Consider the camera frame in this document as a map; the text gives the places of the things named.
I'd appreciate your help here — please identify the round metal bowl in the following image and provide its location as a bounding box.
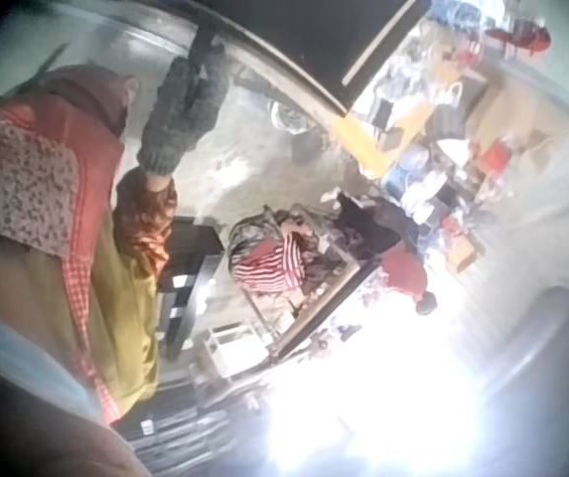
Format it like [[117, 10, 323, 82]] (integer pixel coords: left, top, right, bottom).
[[269, 100, 315, 135]]

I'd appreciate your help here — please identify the grey patterned cloth bundle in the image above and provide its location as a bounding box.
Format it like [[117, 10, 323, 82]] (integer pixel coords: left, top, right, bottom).
[[227, 207, 285, 264]]

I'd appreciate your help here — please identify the black board with white edge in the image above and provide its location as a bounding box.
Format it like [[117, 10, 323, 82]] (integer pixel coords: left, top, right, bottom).
[[204, 0, 430, 116]]

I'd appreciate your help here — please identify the dark bucket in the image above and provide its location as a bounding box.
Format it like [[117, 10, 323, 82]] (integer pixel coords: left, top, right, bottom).
[[291, 129, 329, 165]]

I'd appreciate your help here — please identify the crowded shelf of goods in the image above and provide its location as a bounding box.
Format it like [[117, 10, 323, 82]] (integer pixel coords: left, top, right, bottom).
[[348, 0, 563, 279]]

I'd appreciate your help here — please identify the metal frame cart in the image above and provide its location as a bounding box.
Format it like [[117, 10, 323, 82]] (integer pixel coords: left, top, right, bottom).
[[243, 203, 383, 357]]

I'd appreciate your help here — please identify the white plastic crate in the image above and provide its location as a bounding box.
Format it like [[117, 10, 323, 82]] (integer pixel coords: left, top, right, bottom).
[[203, 322, 270, 382]]

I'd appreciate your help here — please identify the grey curved metal rail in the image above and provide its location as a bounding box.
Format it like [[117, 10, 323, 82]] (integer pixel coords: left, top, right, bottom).
[[114, 22, 348, 118]]

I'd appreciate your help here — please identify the person's right hand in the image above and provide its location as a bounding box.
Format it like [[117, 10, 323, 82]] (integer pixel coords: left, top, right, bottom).
[[190, 19, 226, 60]]

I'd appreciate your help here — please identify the stack of dark trays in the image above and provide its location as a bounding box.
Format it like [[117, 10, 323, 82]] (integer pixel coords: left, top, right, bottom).
[[114, 382, 265, 477]]

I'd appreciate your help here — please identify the black wooden bench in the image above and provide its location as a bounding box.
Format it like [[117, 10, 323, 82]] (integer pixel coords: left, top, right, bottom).
[[157, 218, 225, 362]]

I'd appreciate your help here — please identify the red white striped cloth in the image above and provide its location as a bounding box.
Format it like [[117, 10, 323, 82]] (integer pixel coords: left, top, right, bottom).
[[232, 233, 308, 295]]

